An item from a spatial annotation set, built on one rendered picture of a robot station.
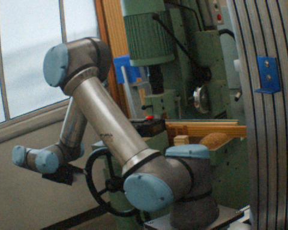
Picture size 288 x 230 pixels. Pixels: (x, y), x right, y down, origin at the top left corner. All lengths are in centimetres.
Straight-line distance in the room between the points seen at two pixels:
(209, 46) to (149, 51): 27
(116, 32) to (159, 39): 163
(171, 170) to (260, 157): 25
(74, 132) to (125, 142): 37
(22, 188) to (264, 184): 223
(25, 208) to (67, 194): 42
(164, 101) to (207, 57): 26
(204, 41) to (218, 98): 25
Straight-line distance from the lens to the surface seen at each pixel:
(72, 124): 167
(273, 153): 135
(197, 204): 144
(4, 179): 329
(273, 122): 132
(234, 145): 202
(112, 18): 369
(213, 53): 220
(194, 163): 140
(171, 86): 224
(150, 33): 207
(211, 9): 228
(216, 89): 220
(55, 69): 141
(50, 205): 354
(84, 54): 144
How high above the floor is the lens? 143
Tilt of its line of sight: 11 degrees down
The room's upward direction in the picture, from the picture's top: 9 degrees counter-clockwise
